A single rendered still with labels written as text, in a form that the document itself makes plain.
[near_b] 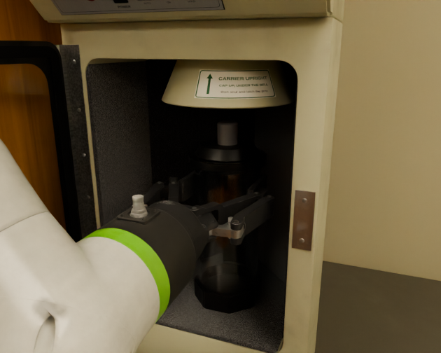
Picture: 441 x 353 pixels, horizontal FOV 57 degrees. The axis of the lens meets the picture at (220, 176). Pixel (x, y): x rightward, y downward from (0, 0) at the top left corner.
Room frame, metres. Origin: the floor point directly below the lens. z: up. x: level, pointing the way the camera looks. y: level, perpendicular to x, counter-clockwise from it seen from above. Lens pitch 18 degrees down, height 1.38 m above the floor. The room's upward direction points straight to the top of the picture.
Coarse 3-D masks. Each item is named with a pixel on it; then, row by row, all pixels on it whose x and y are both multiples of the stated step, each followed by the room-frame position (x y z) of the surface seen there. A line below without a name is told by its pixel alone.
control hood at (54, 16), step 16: (32, 0) 0.48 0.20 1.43; (48, 0) 0.47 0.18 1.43; (224, 0) 0.41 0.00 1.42; (240, 0) 0.40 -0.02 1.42; (256, 0) 0.40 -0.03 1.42; (272, 0) 0.39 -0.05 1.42; (288, 0) 0.39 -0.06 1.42; (304, 0) 0.38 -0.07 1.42; (320, 0) 0.38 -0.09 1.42; (48, 16) 0.49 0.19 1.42; (64, 16) 0.48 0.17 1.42; (80, 16) 0.47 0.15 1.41; (96, 16) 0.47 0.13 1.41; (112, 16) 0.46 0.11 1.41; (128, 16) 0.45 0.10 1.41; (144, 16) 0.45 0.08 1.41; (160, 16) 0.44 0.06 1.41; (176, 16) 0.44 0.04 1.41; (192, 16) 0.43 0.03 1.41; (208, 16) 0.43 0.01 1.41; (224, 16) 0.42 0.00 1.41; (240, 16) 0.42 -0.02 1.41; (256, 16) 0.41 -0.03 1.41; (272, 16) 0.41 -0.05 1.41; (288, 16) 0.40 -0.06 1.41; (304, 16) 0.40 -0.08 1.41; (320, 16) 0.40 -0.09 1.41
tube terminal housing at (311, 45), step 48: (336, 0) 0.42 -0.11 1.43; (96, 48) 0.50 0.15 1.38; (144, 48) 0.48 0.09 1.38; (192, 48) 0.46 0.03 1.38; (240, 48) 0.44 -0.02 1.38; (288, 48) 0.42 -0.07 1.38; (336, 48) 0.46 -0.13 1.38; (336, 96) 0.51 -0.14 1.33; (96, 192) 0.51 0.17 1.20; (288, 288) 0.42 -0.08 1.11; (192, 336) 0.46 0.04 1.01; (288, 336) 0.42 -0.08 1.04
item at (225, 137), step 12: (228, 120) 0.56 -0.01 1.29; (228, 132) 0.54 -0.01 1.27; (204, 144) 0.54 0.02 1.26; (216, 144) 0.54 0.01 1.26; (228, 144) 0.54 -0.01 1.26; (240, 144) 0.54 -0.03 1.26; (252, 144) 0.54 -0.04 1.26; (204, 156) 0.52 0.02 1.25; (216, 156) 0.51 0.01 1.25; (228, 156) 0.51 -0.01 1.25; (240, 156) 0.51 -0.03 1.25; (252, 156) 0.52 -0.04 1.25
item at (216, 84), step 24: (192, 72) 0.49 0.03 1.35; (216, 72) 0.48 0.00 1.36; (240, 72) 0.48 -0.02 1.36; (264, 72) 0.49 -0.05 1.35; (168, 96) 0.51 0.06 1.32; (192, 96) 0.48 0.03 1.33; (216, 96) 0.47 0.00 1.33; (240, 96) 0.47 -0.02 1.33; (264, 96) 0.48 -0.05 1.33; (288, 96) 0.51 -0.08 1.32
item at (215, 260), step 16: (208, 160) 0.51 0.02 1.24; (256, 160) 0.51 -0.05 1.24; (208, 176) 0.51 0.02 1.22; (224, 176) 0.51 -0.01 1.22; (240, 176) 0.51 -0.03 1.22; (256, 176) 0.53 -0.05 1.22; (208, 192) 0.51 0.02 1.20; (224, 192) 0.51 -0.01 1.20; (240, 192) 0.51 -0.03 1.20; (224, 240) 0.50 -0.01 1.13; (256, 240) 0.53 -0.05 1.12; (208, 256) 0.51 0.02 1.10; (224, 256) 0.50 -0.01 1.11; (240, 256) 0.51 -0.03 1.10; (256, 256) 0.53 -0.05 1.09; (208, 272) 0.51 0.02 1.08; (224, 272) 0.50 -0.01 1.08; (240, 272) 0.51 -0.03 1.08; (256, 272) 0.53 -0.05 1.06; (208, 288) 0.51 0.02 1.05; (224, 288) 0.50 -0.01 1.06; (240, 288) 0.51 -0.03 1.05
